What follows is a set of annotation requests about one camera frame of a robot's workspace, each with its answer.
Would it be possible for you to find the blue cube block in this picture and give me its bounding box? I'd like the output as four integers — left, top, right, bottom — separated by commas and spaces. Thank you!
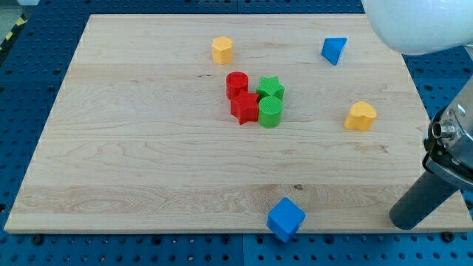
267, 197, 306, 243

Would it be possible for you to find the green star block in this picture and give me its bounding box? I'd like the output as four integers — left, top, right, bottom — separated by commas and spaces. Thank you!
256, 76, 285, 101

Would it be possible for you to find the yellow heart block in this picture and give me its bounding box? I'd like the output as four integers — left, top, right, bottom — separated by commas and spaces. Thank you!
344, 101, 378, 132

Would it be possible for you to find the blue triangle block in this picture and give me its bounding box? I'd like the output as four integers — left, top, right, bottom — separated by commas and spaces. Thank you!
321, 37, 347, 66

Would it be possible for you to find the red star block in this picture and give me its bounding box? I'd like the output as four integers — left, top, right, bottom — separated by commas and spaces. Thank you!
230, 90, 259, 125

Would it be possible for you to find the dark grey cylindrical pointer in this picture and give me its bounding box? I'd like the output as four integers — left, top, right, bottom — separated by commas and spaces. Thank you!
389, 171, 458, 230

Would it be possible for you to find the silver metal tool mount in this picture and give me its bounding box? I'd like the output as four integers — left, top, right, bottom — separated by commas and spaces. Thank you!
424, 80, 472, 191

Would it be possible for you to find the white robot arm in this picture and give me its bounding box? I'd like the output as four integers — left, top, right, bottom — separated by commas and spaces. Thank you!
362, 0, 472, 230

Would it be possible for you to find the wooden board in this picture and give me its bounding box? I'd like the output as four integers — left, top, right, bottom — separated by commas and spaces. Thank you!
4, 13, 473, 235

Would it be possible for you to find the green cylinder block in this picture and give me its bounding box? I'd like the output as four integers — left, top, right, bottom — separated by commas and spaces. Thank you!
258, 96, 283, 128

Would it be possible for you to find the yellow hexagon block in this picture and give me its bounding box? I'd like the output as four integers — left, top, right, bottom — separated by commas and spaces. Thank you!
211, 36, 233, 64

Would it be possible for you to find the red cylinder block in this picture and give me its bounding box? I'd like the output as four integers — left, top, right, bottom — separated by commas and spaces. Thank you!
225, 72, 249, 99

